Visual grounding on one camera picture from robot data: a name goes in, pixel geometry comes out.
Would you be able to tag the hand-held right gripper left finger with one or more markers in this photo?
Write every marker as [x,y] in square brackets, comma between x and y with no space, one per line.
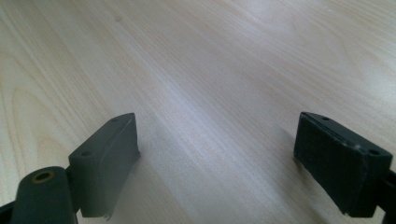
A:
[106,168]

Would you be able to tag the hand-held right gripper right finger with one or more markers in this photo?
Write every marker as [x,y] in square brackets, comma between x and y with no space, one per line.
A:
[339,168]

